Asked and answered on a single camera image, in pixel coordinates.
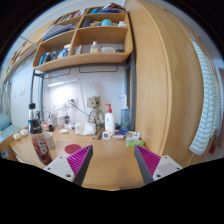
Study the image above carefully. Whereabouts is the wooden wall shelf unit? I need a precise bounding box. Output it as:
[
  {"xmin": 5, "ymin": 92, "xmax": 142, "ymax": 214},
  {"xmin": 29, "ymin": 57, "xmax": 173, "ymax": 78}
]
[{"xmin": 32, "ymin": 3, "xmax": 134, "ymax": 73}]

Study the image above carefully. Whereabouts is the pink white tissue pack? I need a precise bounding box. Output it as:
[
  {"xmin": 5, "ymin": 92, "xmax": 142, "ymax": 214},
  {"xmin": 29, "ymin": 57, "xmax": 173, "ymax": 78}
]
[{"xmin": 125, "ymin": 131, "xmax": 142, "ymax": 141}]

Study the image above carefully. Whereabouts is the green white striped towel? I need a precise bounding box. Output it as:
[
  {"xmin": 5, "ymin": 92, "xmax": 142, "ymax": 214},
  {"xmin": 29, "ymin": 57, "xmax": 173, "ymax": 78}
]
[{"xmin": 189, "ymin": 39, "xmax": 222, "ymax": 156}]

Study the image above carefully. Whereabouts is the flat round red coaster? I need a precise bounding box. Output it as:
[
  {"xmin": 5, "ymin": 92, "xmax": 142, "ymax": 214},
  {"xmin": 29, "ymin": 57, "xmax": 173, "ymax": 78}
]
[{"xmin": 64, "ymin": 143, "xmax": 82, "ymax": 155}]

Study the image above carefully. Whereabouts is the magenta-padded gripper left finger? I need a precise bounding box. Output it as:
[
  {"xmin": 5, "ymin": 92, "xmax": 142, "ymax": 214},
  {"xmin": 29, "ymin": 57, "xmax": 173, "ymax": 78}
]
[{"xmin": 43, "ymin": 144, "xmax": 94, "ymax": 187}]

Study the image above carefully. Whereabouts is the light wooden wardrobe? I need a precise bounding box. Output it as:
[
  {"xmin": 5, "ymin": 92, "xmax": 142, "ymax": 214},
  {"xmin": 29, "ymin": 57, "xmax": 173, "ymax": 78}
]
[{"xmin": 124, "ymin": 0, "xmax": 214, "ymax": 168}]

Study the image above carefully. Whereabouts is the grey metal bed frame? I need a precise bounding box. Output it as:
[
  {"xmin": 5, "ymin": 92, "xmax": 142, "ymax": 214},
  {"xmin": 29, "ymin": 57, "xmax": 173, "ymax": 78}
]
[{"xmin": 30, "ymin": 59, "xmax": 137, "ymax": 131}]

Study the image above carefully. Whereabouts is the blue flat box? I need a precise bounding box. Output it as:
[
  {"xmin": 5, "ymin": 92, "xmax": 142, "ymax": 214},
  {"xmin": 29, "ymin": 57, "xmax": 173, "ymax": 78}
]
[{"xmin": 112, "ymin": 129, "xmax": 129, "ymax": 140}]

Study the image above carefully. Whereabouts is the green tissue pack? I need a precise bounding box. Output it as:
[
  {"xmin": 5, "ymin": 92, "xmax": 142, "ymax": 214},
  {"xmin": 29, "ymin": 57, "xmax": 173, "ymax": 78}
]
[{"xmin": 125, "ymin": 138, "xmax": 146, "ymax": 147}]

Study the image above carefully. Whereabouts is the brown tree creature figurine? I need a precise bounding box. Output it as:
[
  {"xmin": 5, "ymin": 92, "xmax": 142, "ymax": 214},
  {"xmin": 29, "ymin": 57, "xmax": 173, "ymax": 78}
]
[{"xmin": 87, "ymin": 95, "xmax": 105, "ymax": 126}]

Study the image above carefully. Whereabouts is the teal bed cushion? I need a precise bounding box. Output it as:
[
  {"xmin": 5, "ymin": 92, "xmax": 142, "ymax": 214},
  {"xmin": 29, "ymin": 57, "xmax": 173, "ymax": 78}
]
[{"xmin": 0, "ymin": 113, "xmax": 23, "ymax": 144}]

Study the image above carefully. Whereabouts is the dark cola drink bottle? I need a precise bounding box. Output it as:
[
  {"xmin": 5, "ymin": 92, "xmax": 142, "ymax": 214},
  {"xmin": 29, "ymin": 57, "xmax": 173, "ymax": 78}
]
[{"xmin": 27, "ymin": 103, "xmax": 54, "ymax": 167}]

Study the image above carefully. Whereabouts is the white red pump bottle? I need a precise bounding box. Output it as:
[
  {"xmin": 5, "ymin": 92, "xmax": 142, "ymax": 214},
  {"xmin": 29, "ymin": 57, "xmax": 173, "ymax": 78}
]
[{"xmin": 104, "ymin": 103, "xmax": 116, "ymax": 136}]

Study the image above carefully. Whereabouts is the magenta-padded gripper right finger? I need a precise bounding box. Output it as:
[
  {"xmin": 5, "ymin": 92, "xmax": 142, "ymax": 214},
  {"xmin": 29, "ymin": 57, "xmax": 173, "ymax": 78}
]
[{"xmin": 133, "ymin": 144, "xmax": 184, "ymax": 186}]

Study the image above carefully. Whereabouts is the small white desk clock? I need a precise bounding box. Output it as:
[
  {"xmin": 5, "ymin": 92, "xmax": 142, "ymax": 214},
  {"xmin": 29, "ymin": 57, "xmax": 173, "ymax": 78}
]
[{"xmin": 101, "ymin": 130, "xmax": 112, "ymax": 140}]

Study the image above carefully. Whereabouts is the crumpled white tissue bag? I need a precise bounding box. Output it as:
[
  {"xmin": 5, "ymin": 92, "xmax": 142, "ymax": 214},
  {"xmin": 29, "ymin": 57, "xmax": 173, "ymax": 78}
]
[{"xmin": 74, "ymin": 121, "xmax": 97, "ymax": 136}]

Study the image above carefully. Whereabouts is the blue spray bottle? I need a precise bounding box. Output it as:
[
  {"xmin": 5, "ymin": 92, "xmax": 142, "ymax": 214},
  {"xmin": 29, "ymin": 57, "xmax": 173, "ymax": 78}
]
[{"xmin": 119, "ymin": 94, "xmax": 131, "ymax": 131}]

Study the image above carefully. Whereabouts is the small dark dropper bottle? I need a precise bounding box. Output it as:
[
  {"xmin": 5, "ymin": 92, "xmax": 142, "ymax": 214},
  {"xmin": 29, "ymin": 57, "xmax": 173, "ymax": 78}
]
[{"xmin": 48, "ymin": 114, "xmax": 55, "ymax": 133}]

